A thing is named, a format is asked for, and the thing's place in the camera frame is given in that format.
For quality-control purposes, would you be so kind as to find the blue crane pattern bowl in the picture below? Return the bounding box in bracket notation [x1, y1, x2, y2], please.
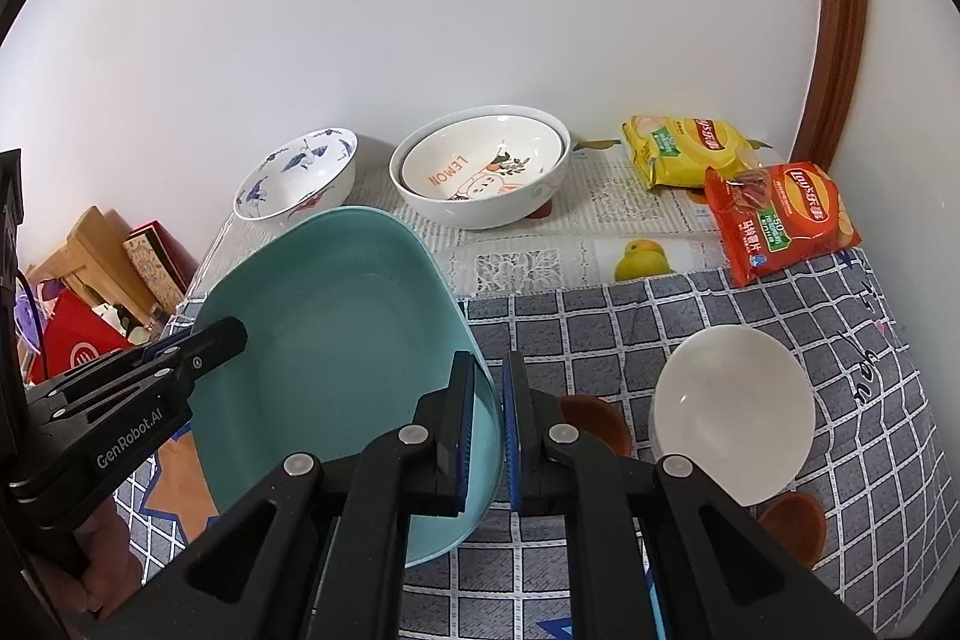
[232, 128, 359, 227]

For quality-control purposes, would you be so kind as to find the brown wooden door frame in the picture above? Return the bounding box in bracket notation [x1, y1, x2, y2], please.
[791, 0, 871, 176]

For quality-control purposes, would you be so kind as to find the brown clay saucer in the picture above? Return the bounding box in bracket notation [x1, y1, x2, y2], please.
[559, 394, 632, 459]
[754, 492, 827, 570]

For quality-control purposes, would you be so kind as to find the orange chips bag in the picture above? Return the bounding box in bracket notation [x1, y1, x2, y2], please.
[703, 162, 863, 289]

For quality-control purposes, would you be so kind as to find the large white bowl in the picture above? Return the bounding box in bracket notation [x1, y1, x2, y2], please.
[388, 104, 572, 230]

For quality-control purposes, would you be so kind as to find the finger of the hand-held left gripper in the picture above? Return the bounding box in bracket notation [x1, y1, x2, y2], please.
[26, 316, 250, 422]

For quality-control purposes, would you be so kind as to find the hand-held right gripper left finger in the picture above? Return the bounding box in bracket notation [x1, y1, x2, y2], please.
[90, 349, 477, 640]

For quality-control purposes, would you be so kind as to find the lace fruit print tablecloth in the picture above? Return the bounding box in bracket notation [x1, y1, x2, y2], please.
[184, 139, 796, 301]

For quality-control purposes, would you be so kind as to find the grey checkered cloth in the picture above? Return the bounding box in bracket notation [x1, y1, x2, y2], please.
[112, 248, 938, 640]

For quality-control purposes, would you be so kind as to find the white orange print bowl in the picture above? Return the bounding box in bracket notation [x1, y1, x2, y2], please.
[400, 115, 565, 202]

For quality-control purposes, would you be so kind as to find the person's left hand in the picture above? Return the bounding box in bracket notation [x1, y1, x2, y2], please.
[56, 501, 152, 620]

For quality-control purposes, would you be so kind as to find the red paper bag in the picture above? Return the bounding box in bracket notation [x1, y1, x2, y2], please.
[41, 287, 137, 380]

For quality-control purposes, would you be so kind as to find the plain white bowl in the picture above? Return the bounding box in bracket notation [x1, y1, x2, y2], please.
[649, 323, 816, 507]

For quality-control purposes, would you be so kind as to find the yellow chips bag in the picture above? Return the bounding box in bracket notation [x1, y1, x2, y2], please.
[619, 115, 762, 193]

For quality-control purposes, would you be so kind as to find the red patterned gift box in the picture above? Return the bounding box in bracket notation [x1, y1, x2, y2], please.
[122, 220, 192, 313]

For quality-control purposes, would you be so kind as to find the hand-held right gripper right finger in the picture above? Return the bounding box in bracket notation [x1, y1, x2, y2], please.
[502, 349, 878, 640]

